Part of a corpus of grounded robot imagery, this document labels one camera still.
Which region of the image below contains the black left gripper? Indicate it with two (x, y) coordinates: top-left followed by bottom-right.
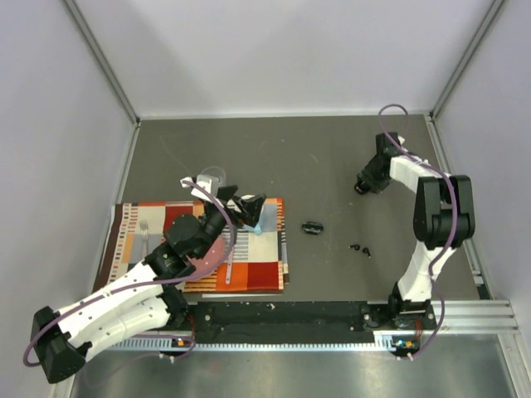
(194, 185), (266, 260)

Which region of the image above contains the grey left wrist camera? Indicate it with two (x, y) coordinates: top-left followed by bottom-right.
(180, 174), (220, 199)

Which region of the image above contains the pink handled knife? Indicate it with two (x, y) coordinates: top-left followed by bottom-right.
(225, 236), (234, 285)

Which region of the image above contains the orange patchwork placemat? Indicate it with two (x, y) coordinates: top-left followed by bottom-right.
(93, 197), (289, 294)

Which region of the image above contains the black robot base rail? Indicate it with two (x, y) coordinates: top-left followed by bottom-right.
(189, 301), (373, 343)

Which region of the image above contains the white slotted cable duct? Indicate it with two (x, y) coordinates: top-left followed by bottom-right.
(110, 332), (419, 353)

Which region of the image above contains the black taped earbud charging case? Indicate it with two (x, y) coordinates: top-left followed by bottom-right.
(301, 221), (324, 235)

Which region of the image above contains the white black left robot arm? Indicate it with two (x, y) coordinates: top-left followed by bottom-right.
(22, 175), (266, 384)

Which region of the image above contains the blue mug white inside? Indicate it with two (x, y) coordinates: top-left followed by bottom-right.
(243, 208), (264, 235)

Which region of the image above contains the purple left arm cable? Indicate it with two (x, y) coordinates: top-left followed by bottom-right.
(23, 180), (237, 368)

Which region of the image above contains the pink dotted plate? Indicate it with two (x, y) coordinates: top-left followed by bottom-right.
(188, 236), (226, 278)

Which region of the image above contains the pink handled fork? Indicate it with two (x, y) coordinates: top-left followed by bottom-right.
(139, 220), (149, 258)

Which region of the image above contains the clear plastic cup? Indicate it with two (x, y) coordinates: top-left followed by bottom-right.
(201, 166), (227, 186)

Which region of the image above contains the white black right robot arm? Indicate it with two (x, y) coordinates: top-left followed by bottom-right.
(354, 133), (475, 328)

